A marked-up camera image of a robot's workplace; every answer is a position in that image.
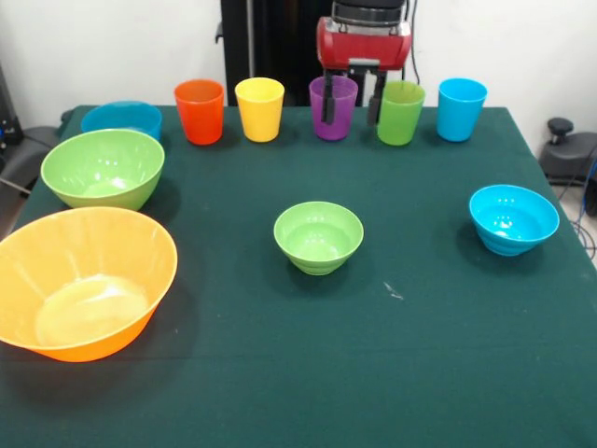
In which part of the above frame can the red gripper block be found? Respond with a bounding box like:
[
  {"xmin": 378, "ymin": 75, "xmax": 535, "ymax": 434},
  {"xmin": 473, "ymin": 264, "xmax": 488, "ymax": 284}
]
[{"xmin": 316, "ymin": 16, "xmax": 414, "ymax": 126}]

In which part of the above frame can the purple cup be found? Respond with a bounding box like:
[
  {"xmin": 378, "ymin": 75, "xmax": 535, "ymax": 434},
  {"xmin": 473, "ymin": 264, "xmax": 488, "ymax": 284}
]
[{"xmin": 308, "ymin": 75, "xmax": 359, "ymax": 142}]

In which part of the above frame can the small green bowl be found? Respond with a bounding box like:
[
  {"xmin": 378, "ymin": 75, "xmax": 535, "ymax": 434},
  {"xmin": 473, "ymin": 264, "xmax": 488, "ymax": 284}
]
[{"xmin": 272, "ymin": 201, "xmax": 365, "ymax": 276}]

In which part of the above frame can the green cup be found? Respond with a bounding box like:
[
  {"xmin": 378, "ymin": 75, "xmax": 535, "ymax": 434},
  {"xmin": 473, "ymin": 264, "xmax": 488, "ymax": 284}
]
[{"xmin": 376, "ymin": 79, "xmax": 426, "ymax": 147}]

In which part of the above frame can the yellow cup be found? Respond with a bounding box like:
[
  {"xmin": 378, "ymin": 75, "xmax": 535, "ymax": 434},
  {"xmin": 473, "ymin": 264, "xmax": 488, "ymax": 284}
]
[{"xmin": 234, "ymin": 77, "xmax": 285, "ymax": 143}]

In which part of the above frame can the blue cup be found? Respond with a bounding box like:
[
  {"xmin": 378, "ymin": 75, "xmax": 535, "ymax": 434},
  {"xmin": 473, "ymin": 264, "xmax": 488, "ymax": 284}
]
[{"xmin": 437, "ymin": 77, "xmax": 489, "ymax": 143}]

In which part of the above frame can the red-orange cup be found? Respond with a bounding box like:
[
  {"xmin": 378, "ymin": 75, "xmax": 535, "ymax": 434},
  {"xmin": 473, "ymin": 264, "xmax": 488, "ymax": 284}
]
[{"xmin": 174, "ymin": 78, "xmax": 226, "ymax": 146}]

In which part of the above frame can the small cyan bowl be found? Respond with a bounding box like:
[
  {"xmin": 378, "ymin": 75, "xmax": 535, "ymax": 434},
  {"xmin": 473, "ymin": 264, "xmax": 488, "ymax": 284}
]
[{"xmin": 468, "ymin": 184, "xmax": 561, "ymax": 257}]

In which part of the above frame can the grey base with black knob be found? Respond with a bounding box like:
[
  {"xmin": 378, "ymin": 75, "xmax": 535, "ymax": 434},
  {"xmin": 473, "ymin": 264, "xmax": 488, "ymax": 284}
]
[{"xmin": 540, "ymin": 117, "xmax": 597, "ymax": 188}]

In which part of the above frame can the large blue bowl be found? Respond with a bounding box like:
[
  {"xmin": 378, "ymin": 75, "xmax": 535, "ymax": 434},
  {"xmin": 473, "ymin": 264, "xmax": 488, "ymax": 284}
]
[{"xmin": 80, "ymin": 100, "xmax": 163, "ymax": 141}]

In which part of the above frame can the dark green tablecloth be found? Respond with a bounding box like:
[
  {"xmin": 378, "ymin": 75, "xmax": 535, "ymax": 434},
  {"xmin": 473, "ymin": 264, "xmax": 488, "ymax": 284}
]
[{"xmin": 0, "ymin": 105, "xmax": 597, "ymax": 448}]

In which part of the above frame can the large green bowl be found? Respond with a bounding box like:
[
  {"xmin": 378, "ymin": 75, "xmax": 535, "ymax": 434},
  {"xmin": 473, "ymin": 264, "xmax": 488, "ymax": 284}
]
[{"xmin": 40, "ymin": 128, "xmax": 166, "ymax": 212}]

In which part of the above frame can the large orange bowl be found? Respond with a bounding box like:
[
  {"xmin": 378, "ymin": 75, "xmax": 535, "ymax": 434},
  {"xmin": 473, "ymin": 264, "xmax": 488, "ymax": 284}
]
[{"xmin": 0, "ymin": 206, "xmax": 179, "ymax": 363}]

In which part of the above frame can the grey floor base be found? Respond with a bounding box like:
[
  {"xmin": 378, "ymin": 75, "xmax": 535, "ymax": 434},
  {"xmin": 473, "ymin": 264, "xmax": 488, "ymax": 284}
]
[{"xmin": 0, "ymin": 125, "xmax": 58, "ymax": 193}]

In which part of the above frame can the black equipment box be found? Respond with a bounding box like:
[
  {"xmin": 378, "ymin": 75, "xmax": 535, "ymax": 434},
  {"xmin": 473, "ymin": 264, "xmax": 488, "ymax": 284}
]
[{"xmin": 0, "ymin": 64, "xmax": 24, "ymax": 146}]

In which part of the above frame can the black hanging cable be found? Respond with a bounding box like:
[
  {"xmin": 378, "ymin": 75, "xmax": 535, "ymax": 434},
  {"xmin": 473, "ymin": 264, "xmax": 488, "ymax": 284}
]
[{"xmin": 408, "ymin": 0, "xmax": 421, "ymax": 81}]

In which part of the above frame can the blue cable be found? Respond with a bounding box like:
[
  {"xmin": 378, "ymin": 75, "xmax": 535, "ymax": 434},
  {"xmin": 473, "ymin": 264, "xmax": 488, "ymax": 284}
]
[{"xmin": 580, "ymin": 158, "xmax": 597, "ymax": 262}]

